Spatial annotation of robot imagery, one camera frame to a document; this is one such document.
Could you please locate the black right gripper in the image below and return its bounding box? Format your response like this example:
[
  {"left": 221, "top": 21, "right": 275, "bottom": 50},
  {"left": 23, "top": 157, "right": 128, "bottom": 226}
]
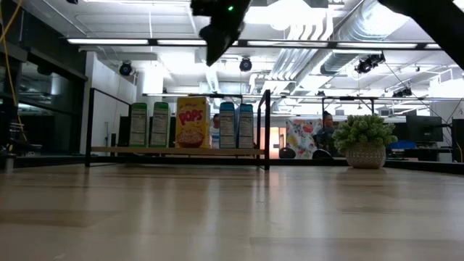
[{"left": 191, "top": 0, "right": 252, "bottom": 68}]

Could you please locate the yellow Corn Pops box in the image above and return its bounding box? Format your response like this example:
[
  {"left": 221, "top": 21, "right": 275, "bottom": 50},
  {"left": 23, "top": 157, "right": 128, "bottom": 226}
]
[{"left": 175, "top": 96, "right": 212, "bottom": 149}]

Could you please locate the blue Rice Krispies box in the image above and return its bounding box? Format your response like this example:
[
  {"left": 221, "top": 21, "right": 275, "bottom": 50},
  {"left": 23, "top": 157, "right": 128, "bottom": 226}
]
[
  {"left": 238, "top": 103, "right": 254, "bottom": 149},
  {"left": 219, "top": 101, "right": 236, "bottom": 149}
]

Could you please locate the green Apple Jacks box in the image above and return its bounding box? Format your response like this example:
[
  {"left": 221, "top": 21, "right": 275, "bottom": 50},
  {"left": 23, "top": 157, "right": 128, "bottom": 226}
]
[
  {"left": 129, "top": 102, "right": 149, "bottom": 148},
  {"left": 149, "top": 101, "right": 170, "bottom": 148}
]

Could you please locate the black-framed wooden shelf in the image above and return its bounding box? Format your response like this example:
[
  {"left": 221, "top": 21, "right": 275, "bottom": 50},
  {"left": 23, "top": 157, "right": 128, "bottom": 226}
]
[{"left": 85, "top": 88, "right": 272, "bottom": 171}]

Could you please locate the person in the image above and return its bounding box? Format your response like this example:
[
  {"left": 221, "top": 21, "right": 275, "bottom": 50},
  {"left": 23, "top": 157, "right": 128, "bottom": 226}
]
[
  {"left": 314, "top": 110, "right": 341, "bottom": 157},
  {"left": 211, "top": 113, "right": 220, "bottom": 149}
]

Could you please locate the black overhead light bar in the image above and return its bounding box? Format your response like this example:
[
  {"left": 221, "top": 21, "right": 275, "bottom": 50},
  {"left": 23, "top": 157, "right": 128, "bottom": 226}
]
[{"left": 67, "top": 38, "right": 442, "bottom": 51}]

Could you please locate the floral fabric banner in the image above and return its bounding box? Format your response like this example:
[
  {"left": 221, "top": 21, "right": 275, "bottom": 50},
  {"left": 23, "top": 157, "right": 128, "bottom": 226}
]
[{"left": 285, "top": 118, "right": 323, "bottom": 160}]

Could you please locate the black curtain panel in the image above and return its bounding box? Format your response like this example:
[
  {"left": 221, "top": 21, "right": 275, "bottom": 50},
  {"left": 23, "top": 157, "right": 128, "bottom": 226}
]
[{"left": 117, "top": 115, "right": 131, "bottom": 148}]

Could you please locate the black ball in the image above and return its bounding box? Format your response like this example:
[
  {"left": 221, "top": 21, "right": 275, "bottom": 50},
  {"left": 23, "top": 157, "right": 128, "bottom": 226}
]
[{"left": 278, "top": 146, "right": 297, "bottom": 160}]

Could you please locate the green plant in woven pot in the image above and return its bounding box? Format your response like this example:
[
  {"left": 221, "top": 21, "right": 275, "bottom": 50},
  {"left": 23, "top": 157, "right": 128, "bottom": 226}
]
[{"left": 332, "top": 114, "right": 399, "bottom": 170}]

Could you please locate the black computer monitor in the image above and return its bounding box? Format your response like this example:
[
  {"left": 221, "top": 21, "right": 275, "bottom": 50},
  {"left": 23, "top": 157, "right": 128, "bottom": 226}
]
[{"left": 405, "top": 115, "right": 444, "bottom": 143}]

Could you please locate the silver ventilation duct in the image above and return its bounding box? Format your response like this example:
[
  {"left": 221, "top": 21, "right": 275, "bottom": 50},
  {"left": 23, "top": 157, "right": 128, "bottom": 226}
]
[{"left": 320, "top": 0, "right": 410, "bottom": 75}]

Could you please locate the yellow cable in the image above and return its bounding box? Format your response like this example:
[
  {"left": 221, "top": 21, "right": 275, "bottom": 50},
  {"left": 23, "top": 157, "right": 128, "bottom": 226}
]
[{"left": 0, "top": 0, "right": 28, "bottom": 142}]

